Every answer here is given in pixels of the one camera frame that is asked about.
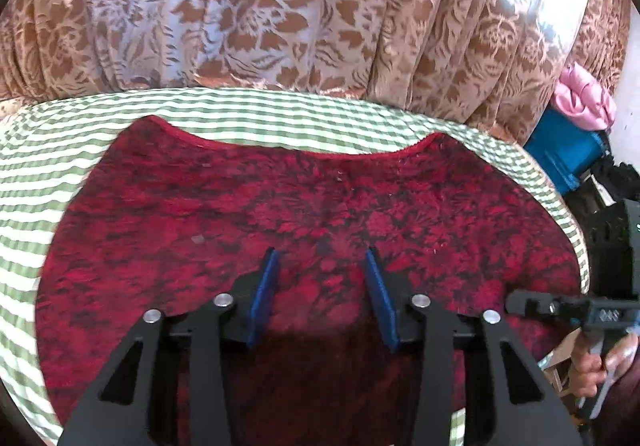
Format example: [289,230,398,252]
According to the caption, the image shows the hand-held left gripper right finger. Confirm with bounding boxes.
[364,246,586,446]

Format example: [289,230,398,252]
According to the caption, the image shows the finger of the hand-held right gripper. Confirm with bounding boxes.
[506,290,587,327]

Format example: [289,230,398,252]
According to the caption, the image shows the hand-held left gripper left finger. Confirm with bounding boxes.
[57,246,282,446]

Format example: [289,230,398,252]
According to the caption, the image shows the red patterned garment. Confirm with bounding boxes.
[35,115,593,446]

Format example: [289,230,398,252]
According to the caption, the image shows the person's right hand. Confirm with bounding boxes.
[570,327,640,399]

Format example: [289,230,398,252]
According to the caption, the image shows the blue plastic box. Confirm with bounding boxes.
[522,106,613,197]

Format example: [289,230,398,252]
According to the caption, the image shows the pink cloth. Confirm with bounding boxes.
[552,64,618,132]

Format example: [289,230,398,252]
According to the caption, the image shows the green white checked sheet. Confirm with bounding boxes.
[0,87,588,446]

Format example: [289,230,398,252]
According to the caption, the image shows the brown floral curtain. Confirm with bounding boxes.
[0,0,632,147]

